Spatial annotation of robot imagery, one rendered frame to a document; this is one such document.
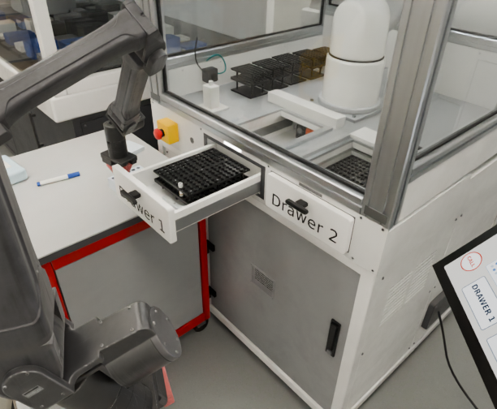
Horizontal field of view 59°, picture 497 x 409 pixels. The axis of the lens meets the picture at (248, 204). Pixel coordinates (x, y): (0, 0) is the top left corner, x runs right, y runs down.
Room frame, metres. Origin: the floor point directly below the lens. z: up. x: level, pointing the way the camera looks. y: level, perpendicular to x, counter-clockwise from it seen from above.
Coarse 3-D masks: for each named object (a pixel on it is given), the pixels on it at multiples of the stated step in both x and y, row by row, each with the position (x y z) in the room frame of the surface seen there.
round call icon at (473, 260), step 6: (468, 252) 0.62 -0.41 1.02; (474, 252) 0.61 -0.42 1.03; (480, 252) 0.61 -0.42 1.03; (462, 258) 0.62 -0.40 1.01; (468, 258) 0.61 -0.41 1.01; (474, 258) 0.60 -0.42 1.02; (480, 258) 0.60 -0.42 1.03; (462, 264) 0.61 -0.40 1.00; (468, 264) 0.60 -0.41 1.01; (474, 264) 0.59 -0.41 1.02; (480, 264) 0.58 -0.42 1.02; (462, 270) 0.59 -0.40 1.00; (468, 270) 0.59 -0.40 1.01
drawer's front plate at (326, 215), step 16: (272, 176) 1.03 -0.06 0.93; (272, 192) 1.03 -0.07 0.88; (288, 192) 0.98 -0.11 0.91; (304, 192) 0.95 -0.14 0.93; (272, 208) 1.03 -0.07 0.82; (288, 208) 0.98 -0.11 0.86; (320, 208) 0.90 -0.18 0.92; (336, 208) 0.89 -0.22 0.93; (304, 224) 0.94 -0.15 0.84; (320, 224) 0.90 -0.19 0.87; (336, 224) 0.86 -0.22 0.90; (352, 224) 0.84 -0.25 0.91; (336, 240) 0.86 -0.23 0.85
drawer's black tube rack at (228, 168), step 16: (192, 160) 1.17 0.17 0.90; (208, 160) 1.17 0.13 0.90; (224, 160) 1.17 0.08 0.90; (176, 176) 1.06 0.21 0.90; (192, 176) 1.07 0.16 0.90; (208, 176) 1.08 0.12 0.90; (224, 176) 1.07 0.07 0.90; (240, 176) 1.11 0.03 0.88; (176, 192) 1.02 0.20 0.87; (208, 192) 1.03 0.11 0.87
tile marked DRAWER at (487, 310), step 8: (480, 280) 0.55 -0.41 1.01; (464, 288) 0.56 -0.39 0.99; (472, 288) 0.55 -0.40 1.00; (480, 288) 0.54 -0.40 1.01; (488, 288) 0.53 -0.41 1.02; (472, 296) 0.53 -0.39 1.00; (480, 296) 0.52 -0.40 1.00; (488, 296) 0.52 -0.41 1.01; (496, 296) 0.51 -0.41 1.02; (472, 304) 0.52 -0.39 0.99; (480, 304) 0.51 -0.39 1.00; (488, 304) 0.50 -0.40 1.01; (496, 304) 0.50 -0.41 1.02; (472, 312) 0.51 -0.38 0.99; (480, 312) 0.50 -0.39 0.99; (488, 312) 0.49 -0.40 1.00; (496, 312) 0.48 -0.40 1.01; (480, 320) 0.49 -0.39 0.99; (488, 320) 0.48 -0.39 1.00; (496, 320) 0.47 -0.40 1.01; (480, 328) 0.47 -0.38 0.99
